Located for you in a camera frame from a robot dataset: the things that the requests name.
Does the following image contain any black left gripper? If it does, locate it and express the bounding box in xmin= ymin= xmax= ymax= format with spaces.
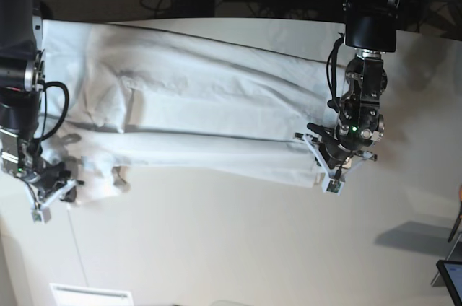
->
xmin=319 ymin=141 xmax=357 ymax=171

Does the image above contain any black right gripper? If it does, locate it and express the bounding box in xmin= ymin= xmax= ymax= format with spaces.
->
xmin=25 ymin=163 xmax=77 ymax=203

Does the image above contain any white T-shirt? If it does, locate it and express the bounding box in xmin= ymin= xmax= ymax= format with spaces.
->
xmin=43 ymin=21 xmax=336 ymax=204

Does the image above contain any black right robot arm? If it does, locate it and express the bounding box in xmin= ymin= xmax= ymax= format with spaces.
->
xmin=1 ymin=0 xmax=78 ymax=207

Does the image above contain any white paper sheet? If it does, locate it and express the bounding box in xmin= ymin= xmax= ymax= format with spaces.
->
xmin=50 ymin=283 xmax=134 ymax=306

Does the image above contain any black tablet screen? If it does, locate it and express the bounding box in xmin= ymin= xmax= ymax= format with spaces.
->
xmin=436 ymin=260 xmax=461 ymax=306

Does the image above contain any white camera bracket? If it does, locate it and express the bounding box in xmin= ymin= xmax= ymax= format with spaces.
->
xmin=295 ymin=133 xmax=378 ymax=196
xmin=23 ymin=176 xmax=84 ymax=224

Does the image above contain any orange handled screwdriver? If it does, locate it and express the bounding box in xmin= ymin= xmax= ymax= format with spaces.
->
xmin=448 ymin=186 xmax=462 ymax=242

